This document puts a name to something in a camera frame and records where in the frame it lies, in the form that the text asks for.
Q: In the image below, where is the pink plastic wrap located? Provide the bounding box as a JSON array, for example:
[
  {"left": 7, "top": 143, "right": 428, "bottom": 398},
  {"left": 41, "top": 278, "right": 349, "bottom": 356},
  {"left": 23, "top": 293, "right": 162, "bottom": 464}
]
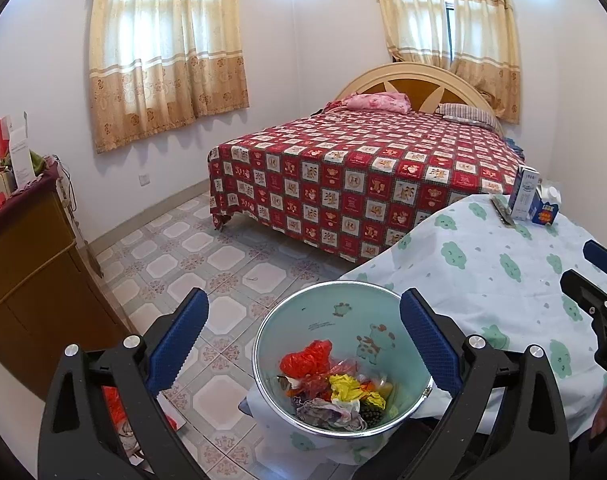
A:
[{"left": 301, "top": 359, "right": 358, "bottom": 399}]

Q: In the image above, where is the patterned wrapper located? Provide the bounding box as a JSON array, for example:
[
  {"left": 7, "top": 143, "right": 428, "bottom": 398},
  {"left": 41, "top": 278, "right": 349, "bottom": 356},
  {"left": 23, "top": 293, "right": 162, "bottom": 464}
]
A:
[{"left": 296, "top": 398, "right": 367, "bottom": 432}]

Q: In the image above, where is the black foam net sleeve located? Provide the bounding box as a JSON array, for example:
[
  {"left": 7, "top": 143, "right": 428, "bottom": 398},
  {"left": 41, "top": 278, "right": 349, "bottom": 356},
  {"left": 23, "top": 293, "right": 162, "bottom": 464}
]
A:
[{"left": 359, "top": 400, "right": 385, "bottom": 429}]

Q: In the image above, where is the wooden dresser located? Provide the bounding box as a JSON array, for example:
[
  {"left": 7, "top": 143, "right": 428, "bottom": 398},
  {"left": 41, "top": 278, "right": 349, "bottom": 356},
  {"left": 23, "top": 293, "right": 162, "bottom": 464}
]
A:
[{"left": 0, "top": 164, "right": 128, "bottom": 399}]

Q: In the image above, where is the tall white milk carton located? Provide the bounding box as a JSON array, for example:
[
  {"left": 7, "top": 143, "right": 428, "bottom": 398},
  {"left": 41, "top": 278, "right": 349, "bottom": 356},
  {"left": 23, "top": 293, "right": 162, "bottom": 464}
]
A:
[{"left": 509, "top": 165, "right": 541, "bottom": 220}]

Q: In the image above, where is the right beige curtain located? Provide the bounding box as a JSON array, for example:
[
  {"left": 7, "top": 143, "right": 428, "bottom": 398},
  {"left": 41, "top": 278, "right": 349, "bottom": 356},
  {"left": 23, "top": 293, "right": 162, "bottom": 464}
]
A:
[{"left": 377, "top": 0, "right": 521, "bottom": 125}]

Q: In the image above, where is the pink pillow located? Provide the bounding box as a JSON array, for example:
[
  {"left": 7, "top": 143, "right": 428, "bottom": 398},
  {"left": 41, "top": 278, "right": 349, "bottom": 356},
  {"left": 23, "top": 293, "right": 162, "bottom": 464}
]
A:
[{"left": 323, "top": 92, "right": 412, "bottom": 115}]

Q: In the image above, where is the wooden bed headboard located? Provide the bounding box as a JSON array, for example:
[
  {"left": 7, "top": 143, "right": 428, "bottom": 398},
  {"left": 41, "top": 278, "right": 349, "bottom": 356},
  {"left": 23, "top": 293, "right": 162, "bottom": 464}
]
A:
[{"left": 336, "top": 62, "right": 494, "bottom": 117}]

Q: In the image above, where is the white carton box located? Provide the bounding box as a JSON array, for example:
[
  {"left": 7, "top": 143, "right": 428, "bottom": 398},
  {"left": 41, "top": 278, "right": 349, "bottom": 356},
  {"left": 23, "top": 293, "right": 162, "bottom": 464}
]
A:
[{"left": 9, "top": 114, "right": 36, "bottom": 190}]

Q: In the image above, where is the cloud pattern tablecloth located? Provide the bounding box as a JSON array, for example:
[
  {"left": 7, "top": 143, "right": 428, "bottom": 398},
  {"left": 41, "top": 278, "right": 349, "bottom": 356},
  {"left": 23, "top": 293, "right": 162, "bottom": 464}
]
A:
[{"left": 248, "top": 195, "right": 607, "bottom": 465}]

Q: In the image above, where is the left beige curtain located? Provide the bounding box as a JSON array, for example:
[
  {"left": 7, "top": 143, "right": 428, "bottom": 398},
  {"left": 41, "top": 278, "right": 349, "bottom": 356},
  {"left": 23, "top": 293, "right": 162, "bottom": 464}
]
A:
[{"left": 88, "top": 0, "right": 249, "bottom": 153}]

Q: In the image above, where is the plaid pillow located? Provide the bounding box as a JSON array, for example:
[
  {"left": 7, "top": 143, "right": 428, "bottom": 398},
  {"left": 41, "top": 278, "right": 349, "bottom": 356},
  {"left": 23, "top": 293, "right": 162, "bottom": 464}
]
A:
[{"left": 436, "top": 103, "right": 501, "bottom": 133}]

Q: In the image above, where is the teal trash bin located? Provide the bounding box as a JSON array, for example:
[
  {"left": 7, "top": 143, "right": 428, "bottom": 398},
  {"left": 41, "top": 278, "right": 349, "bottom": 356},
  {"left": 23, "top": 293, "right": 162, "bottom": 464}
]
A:
[{"left": 252, "top": 280, "right": 433, "bottom": 440}]

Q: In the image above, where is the blue drink carton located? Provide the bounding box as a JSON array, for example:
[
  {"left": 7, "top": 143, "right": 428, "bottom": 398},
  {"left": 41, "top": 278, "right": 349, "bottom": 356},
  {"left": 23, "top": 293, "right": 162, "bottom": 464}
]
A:
[{"left": 529, "top": 182, "right": 561, "bottom": 226}]

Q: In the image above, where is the red foam net sleeve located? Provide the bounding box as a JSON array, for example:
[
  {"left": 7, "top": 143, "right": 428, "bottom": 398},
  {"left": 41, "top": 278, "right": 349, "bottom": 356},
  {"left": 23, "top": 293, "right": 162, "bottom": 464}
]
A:
[{"left": 279, "top": 340, "right": 333, "bottom": 379}]

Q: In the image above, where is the bed with red quilt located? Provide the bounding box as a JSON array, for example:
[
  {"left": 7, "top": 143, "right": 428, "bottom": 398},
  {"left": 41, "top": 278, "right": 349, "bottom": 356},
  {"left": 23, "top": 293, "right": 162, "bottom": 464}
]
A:
[{"left": 208, "top": 110, "right": 520, "bottom": 262}]

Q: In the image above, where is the red plastic bag on floor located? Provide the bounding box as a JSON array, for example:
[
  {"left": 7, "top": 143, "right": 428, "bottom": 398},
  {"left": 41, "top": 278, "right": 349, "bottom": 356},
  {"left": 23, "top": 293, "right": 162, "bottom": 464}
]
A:
[{"left": 102, "top": 386, "right": 132, "bottom": 439}]

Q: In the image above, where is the beige curtain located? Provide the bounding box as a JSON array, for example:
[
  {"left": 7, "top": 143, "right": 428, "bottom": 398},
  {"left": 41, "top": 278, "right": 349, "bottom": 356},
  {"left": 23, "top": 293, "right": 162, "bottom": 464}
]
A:
[
  {"left": 377, "top": 0, "right": 521, "bottom": 125},
  {"left": 88, "top": 0, "right": 249, "bottom": 153}
]

